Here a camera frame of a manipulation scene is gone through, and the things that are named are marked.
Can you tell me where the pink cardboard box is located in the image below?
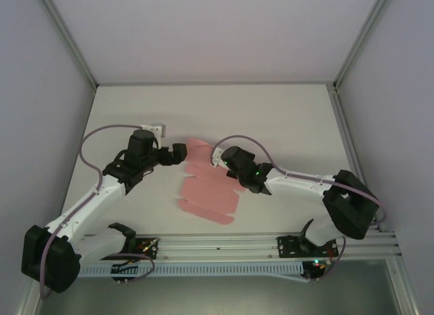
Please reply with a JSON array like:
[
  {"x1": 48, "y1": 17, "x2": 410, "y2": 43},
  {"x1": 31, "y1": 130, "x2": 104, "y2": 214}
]
[{"x1": 176, "y1": 137, "x2": 245, "y2": 226}]

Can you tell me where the black electronics box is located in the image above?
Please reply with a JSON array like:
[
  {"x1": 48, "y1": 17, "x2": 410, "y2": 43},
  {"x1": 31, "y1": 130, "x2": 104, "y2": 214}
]
[
  {"x1": 111, "y1": 260, "x2": 140, "y2": 282},
  {"x1": 304, "y1": 259, "x2": 329, "y2": 282}
]

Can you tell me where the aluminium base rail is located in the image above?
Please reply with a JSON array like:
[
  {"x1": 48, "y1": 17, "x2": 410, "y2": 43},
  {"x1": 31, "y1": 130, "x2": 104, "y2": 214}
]
[{"x1": 77, "y1": 230, "x2": 398, "y2": 261}]

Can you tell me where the white slotted cable duct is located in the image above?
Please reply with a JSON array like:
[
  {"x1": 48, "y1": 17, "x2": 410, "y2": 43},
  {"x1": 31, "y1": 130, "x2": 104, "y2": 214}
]
[{"x1": 78, "y1": 261, "x2": 305, "y2": 279}]

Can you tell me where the aluminium side rail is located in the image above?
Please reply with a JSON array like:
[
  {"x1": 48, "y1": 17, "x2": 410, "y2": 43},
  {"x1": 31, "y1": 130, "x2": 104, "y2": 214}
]
[{"x1": 327, "y1": 83, "x2": 383, "y2": 233}]

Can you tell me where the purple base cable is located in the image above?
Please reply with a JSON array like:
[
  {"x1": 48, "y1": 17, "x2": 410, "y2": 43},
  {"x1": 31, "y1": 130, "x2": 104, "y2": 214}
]
[
  {"x1": 317, "y1": 236, "x2": 347, "y2": 282},
  {"x1": 113, "y1": 253, "x2": 156, "y2": 282}
]

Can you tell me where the aluminium frame post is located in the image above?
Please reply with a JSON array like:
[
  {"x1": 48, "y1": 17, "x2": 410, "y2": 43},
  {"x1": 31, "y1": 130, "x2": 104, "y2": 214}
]
[
  {"x1": 333, "y1": 0, "x2": 397, "y2": 91},
  {"x1": 35, "y1": 0, "x2": 100, "y2": 91}
]

